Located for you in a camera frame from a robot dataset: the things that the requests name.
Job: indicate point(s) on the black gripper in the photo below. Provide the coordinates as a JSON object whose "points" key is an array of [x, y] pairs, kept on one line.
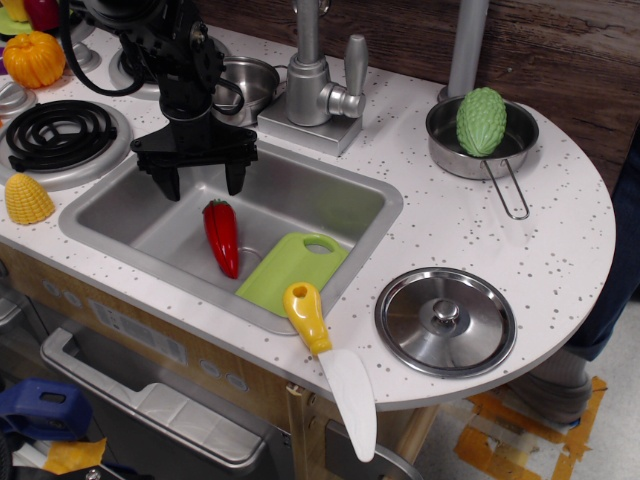
{"points": [[200, 142]]}

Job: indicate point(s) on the red toy pepper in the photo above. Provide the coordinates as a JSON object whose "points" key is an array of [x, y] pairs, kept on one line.
{"points": [[221, 230]]}

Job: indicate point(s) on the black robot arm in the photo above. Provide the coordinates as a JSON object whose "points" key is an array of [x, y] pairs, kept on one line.
{"points": [[169, 41]]}

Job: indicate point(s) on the small steel pot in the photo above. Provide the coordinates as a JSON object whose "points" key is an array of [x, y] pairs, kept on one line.
{"points": [[246, 88]]}

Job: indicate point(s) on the steel frying pan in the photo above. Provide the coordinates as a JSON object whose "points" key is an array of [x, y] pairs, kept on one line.
{"points": [[520, 136]]}

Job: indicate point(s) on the steel pot lid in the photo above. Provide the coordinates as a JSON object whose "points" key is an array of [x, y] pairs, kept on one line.
{"points": [[445, 322]]}

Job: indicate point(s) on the grey toy sink basin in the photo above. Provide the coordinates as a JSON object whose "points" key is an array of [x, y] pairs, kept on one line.
{"points": [[126, 216]]}

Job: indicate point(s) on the green toy cutting board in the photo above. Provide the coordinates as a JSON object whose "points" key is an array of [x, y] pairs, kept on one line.
{"points": [[297, 257]]}

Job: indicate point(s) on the silver toy faucet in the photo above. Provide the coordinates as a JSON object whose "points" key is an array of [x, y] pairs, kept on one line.
{"points": [[314, 111]]}

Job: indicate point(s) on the black front stove coil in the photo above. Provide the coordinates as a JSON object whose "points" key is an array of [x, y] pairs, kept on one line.
{"points": [[59, 135]]}

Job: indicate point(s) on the silver rear stove knob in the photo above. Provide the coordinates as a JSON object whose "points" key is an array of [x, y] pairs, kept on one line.
{"points": [[87, 59]]}

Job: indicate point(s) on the silver stove knob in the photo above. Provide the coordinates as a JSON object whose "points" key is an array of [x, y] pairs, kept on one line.
{"points": [[87, 59], [15, 99]]}

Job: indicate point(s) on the yellow toy corn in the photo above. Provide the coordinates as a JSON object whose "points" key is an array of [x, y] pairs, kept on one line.
{"points": [[27, 202]]}

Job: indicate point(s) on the orange toy pumpkin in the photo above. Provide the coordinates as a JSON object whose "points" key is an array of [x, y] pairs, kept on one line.
{"points": [[34, 60]]}

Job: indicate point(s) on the magenta toy vegetable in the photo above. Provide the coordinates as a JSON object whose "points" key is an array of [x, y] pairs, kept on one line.
{"points": [[43, 15]]}

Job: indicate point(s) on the blue clamp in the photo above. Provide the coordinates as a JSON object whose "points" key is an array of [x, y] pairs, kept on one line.
{"points": [[45, 410]]}

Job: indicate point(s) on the green toy bitter melon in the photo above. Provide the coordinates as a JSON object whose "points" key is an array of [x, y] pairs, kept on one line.
{"points": [[481, 122]]}

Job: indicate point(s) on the grey vertical pole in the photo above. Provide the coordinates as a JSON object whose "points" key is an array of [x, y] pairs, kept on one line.
{"points": [[467, 48]]}

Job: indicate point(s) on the person's grey shoe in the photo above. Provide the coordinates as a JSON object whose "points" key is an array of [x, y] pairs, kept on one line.
{"points": [[558, 403]]}

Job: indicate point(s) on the yellow handled toy knife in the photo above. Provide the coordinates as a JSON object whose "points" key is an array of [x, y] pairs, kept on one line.
{"points": [[343, 369]]}

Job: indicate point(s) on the grey oven door handle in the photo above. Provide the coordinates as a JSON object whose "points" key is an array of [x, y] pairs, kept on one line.
{"points": [[162, 409]]}

